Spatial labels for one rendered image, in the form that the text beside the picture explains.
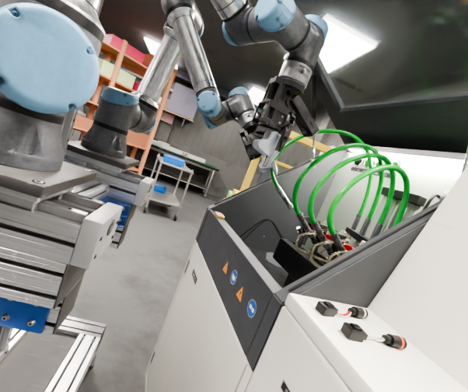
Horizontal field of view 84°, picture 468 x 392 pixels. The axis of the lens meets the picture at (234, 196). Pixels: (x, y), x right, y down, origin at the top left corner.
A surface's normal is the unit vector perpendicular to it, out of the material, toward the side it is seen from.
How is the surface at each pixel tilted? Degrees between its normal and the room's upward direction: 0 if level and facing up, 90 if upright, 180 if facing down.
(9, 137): 72
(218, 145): 90
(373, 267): 90
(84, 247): 90
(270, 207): 90
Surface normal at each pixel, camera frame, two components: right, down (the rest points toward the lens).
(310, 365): -0.88, -0.29
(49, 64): 0.55, 0.45
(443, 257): -0.77, -0.51
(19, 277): 0.15, 0.18
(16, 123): 0.58, 0.00
